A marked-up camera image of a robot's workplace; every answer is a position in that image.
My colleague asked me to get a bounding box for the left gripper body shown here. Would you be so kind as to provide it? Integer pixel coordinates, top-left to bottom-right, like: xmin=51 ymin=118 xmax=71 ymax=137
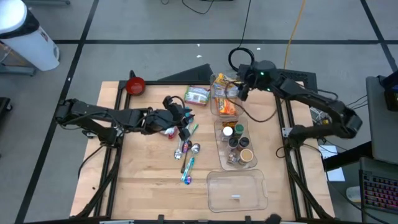
xmin=169 ymin=103 xmax=193 ymax=129

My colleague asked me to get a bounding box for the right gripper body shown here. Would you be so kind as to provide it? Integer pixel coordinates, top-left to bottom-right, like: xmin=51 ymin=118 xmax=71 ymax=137
xmin=241 ymin=73 xmax=257 ymax=88

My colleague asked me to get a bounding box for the blue ramen packet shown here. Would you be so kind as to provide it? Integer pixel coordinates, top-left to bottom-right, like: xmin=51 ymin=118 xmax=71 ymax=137
xmin=214 ymin=85 xmax=240 ymax=99

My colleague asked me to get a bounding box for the orange ramen packet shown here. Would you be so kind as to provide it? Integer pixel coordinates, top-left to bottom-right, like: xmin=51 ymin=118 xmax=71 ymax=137
xmin=216 ymin=98 xmax=237 ymax=116

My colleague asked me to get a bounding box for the dark grey metal spoon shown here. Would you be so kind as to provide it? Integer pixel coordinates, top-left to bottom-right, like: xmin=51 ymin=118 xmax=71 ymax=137
xmin=180 ymin=149 xmax=189 ymax=174

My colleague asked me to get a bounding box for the green-lidded spice jar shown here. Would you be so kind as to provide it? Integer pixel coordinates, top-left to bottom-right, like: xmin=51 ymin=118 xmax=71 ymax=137
xmin=233 ymin=123 xmax=245 ymax=139

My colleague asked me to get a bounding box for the white round lid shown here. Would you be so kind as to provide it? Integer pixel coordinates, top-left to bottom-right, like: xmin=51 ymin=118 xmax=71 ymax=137
xmin=221 ymin=126 xmax=234 ymax=142

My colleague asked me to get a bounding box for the tan-lidded spice jar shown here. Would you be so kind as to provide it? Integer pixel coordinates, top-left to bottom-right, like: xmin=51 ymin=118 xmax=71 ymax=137
xmin=239 ymin=148 xmax=254 ymax=166

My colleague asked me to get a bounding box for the small clear plastic bin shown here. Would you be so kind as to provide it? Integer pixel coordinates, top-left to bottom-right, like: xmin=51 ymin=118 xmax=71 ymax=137
xmin=210 ymin=72 xmax=244 ymax=117
xmin=213 ymin=116 xmax=258 ymax=171

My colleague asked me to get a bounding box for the green ramen packet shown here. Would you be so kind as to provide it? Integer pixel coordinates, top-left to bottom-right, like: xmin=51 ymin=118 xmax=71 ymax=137
xmin=183 ymin=85 xmax=211 ymax=106

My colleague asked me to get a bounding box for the red bowl black exterior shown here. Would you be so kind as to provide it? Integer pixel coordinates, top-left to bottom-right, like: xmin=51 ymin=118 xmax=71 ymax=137
xmin=125 ymin=77 xmax=146 ymax=96

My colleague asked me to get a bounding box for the black triangular panel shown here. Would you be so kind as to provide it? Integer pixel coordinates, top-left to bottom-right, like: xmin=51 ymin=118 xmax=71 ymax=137
xmin=158 ymin=63 xmax=214 ymax=82

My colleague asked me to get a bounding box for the large clear plastic bin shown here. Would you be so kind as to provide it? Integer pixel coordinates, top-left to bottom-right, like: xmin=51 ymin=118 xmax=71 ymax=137
xmin=206 ymin=169 xmax=269 ymax=213

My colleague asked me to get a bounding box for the white paper sheet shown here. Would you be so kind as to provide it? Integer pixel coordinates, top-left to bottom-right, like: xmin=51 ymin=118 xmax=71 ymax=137
xmin=318 ymin=144 xmax=346 ymax=183

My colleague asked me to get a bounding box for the black device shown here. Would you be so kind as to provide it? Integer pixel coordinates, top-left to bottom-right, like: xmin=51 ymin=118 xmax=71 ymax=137
xmin=384 ymin=70 xmax=398 ymax=112

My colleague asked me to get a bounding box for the white computer mouse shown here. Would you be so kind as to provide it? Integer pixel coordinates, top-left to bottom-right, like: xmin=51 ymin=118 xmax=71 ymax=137
xmin=346 ymin=185 xmax=361 ymax=203

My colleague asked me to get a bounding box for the white trash can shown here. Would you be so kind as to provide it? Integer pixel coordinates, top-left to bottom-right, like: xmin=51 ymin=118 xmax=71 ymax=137
xmin=0 ymin=0 xmax=60 ymax=72

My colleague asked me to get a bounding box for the coiled black cable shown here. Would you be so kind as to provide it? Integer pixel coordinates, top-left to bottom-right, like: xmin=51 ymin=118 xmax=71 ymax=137
xmin=228 ymin=0 xmax=256 ymax=72

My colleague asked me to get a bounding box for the black aluminium table frame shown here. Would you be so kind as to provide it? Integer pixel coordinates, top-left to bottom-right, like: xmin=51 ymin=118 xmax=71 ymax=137
xmin=76 ymin=79 xmax=335 ymax=224

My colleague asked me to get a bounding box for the yellow power cable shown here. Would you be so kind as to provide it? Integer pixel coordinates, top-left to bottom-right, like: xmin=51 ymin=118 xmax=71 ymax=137
xmin=283 ymin=0 xmax=307 ymax=70

